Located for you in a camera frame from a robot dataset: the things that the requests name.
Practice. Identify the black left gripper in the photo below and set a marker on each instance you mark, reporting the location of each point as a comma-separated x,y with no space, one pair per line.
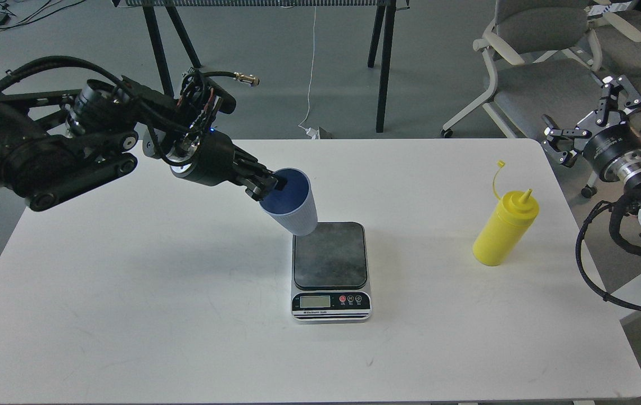
218,160

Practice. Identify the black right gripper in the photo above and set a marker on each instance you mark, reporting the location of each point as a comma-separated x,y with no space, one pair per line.
603,149

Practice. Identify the blue ribbed plastic cup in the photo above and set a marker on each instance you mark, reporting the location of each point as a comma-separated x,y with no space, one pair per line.
293,207

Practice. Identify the yellow squeeze bottle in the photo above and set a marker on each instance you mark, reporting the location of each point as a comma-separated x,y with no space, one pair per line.
512,216

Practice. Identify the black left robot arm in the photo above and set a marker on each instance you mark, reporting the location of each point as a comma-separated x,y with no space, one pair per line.
57,145

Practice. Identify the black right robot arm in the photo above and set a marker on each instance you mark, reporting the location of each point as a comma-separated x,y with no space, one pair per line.
625,213

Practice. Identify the digital kitchen scale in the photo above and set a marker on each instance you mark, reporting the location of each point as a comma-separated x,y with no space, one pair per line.
330,275

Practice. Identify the grey office chair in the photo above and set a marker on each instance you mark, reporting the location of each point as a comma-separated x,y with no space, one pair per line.
542,57
635,39

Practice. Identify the black legged background table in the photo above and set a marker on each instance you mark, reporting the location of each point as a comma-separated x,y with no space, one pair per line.
305,51

